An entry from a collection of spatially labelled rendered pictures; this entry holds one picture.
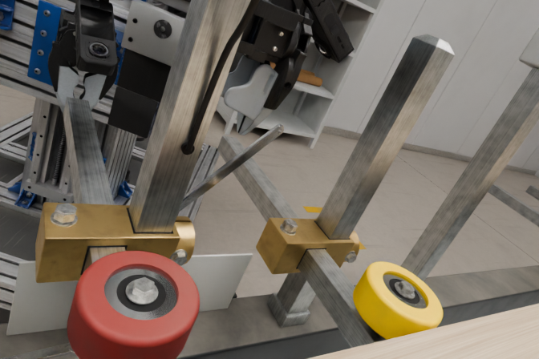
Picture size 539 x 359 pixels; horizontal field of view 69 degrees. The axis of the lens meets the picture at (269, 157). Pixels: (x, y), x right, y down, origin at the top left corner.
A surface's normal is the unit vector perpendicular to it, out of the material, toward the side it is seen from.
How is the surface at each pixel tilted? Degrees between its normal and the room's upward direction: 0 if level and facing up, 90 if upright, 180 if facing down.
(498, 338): 0
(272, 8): 90
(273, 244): 90
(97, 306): 0
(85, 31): 31
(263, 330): 0
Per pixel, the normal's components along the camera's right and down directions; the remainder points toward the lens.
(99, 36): 0.52, -0.47
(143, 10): -0.04, 0.39
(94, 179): 0.37, -0.85
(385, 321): -0.51, 0.15
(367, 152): -0.82, -0.11
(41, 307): 0.44, 0.51
